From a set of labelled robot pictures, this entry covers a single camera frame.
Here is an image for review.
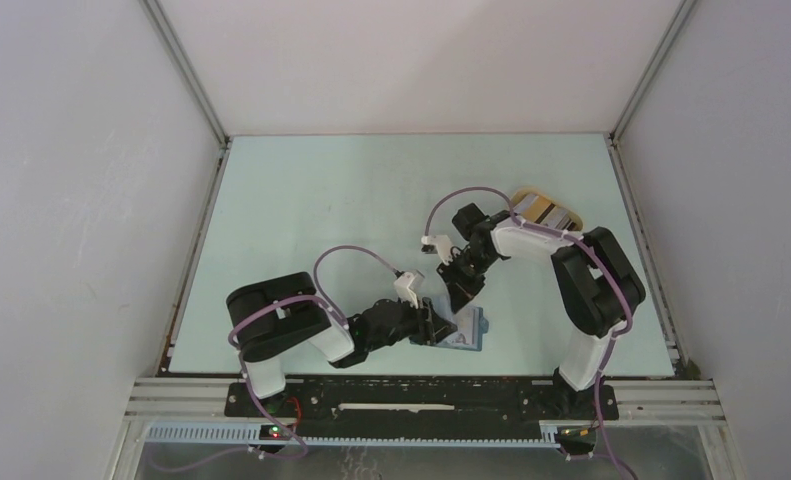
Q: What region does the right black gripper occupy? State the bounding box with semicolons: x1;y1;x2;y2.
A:
436;248;497;314

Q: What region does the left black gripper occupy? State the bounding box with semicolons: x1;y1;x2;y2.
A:
366;290;457;352

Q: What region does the white patterned card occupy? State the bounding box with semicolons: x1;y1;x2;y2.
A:
439;330;481;351

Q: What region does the blue card holder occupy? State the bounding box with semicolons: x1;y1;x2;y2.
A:
429;295;489;352

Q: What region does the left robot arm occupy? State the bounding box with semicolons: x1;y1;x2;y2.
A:
226;271;457;417

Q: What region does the beige oval tray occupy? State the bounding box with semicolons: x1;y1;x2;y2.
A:
511;187;584;232

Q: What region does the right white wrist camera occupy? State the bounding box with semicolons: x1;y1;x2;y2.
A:
421;235;454;264

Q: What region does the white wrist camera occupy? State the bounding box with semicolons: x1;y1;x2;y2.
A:
421;235;454;264
393;270;425;309

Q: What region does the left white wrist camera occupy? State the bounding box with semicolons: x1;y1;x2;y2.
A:
393;270;425;309

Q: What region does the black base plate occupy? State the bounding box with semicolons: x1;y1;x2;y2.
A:
224;375;619;439

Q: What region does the grey cable duct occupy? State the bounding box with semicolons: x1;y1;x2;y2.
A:
144;422;559;448

